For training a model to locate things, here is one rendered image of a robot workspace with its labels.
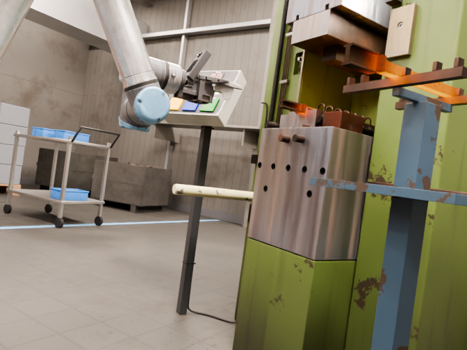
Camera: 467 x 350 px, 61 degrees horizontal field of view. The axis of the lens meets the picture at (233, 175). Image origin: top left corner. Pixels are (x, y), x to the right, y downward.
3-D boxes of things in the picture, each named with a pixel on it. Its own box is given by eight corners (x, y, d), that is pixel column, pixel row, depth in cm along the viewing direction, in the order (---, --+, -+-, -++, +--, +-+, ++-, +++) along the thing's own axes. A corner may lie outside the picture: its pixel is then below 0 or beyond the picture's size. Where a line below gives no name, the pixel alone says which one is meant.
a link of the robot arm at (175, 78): (159, 64, 124) (172, 58, 116) (173, 67, 127) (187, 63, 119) (155, 92, 124) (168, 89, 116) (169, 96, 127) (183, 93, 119)
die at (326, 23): (326, 34, 146) (330, 8, 146) (290, 44, 163) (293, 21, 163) (395, 64, 170) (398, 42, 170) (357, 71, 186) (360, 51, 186)
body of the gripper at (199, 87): (202, 105, 133) (169, 97, 126) (206, 79, 133) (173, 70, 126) (214, 103, 127) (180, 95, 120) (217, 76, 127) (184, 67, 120)
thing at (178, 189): (176, 196, 164) (178, 182, 164) (170, 194, 168) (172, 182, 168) (260, 203, 189) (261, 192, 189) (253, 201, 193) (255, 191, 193)
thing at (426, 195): (454, 204, 73) (456, 193, 73) (308, 184, 107) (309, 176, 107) (534, 214, 88) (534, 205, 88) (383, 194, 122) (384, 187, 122)
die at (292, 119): (313, 130, 147) (317, 107, 147) (278, 130, 163) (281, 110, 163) (383, 146, 170) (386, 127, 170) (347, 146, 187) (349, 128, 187)
